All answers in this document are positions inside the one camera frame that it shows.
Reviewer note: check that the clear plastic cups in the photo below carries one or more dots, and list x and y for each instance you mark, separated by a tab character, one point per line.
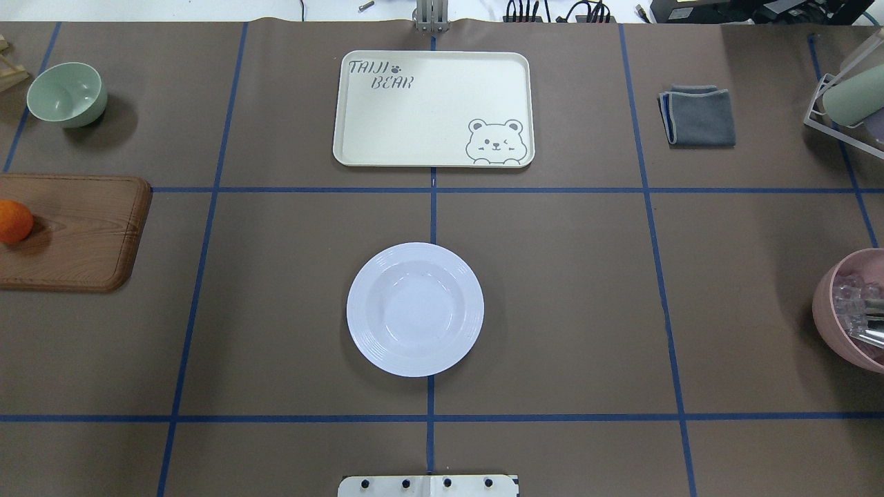
858	306

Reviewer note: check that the pale green cup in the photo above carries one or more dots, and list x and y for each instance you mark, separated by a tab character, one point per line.
849	102

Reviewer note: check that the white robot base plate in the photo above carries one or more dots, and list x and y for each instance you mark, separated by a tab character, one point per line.
431	485

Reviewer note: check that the wooden stand corner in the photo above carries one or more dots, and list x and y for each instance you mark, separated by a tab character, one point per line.
11	74

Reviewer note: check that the grey metal mount bracket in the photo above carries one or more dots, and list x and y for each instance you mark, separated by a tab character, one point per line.
431	16

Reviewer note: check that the pink bowl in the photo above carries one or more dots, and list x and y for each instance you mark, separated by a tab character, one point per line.
868	264

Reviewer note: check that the wooden cutting board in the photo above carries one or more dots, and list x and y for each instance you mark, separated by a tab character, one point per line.
86	234

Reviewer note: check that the cream bear serving tray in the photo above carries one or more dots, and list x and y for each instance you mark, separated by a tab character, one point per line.
442	109

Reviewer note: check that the folded grey cloth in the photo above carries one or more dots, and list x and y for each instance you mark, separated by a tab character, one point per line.
698	116

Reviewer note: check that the white wire rack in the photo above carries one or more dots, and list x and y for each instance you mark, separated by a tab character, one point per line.
867	135

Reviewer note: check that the light green bowl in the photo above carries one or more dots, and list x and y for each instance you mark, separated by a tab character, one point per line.
68	95

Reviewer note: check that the white round plate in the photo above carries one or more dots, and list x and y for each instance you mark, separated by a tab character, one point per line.
415	309

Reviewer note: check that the orange fruit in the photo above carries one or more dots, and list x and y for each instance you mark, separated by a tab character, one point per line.
17	221

